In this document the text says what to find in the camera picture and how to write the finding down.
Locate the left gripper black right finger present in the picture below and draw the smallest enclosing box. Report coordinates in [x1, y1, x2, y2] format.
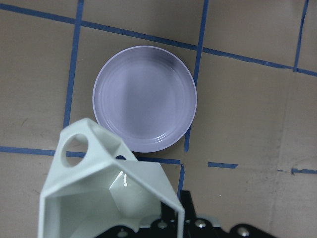
[180, 190, 273, 238]

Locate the lavender plate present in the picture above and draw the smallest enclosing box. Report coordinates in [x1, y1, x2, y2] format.
[92, 46, 197, 153]

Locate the white faceted cup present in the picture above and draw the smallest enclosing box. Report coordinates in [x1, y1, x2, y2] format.
[38, 118, 185, 238]

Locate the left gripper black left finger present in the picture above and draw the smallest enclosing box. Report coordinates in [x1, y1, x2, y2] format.
[94, 201, 178, 238]

